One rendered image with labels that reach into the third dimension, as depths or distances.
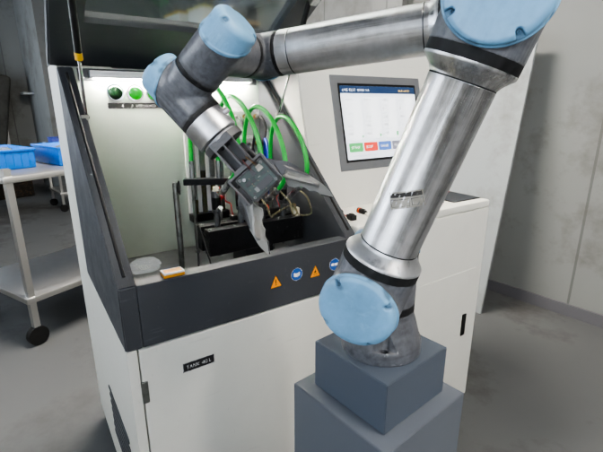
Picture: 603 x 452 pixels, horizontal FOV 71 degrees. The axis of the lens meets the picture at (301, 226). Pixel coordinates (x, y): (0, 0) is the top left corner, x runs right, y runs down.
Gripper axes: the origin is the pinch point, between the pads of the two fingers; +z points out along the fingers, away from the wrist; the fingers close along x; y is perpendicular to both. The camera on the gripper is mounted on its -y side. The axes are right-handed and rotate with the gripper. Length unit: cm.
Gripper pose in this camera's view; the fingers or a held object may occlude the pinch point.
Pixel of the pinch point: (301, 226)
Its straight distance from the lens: 74.1
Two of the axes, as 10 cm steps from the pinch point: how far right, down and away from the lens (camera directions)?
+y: 0.3, 1.3, -9.9
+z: 6.7, 7.3, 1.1
